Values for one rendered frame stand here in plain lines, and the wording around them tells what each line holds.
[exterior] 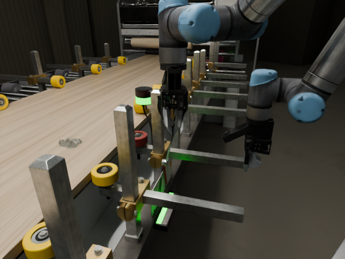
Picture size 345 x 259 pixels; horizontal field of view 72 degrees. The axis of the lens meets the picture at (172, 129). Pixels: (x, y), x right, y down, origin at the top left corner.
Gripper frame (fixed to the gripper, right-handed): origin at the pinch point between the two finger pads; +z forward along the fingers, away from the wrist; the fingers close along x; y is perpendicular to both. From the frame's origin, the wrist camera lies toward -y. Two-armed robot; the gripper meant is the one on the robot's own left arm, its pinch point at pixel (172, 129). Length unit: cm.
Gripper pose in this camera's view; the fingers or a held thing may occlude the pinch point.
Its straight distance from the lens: 73.9
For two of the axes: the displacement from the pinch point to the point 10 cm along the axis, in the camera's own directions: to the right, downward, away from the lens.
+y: 0.8, 3.9, -9.2
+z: 0.0, 9.2, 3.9
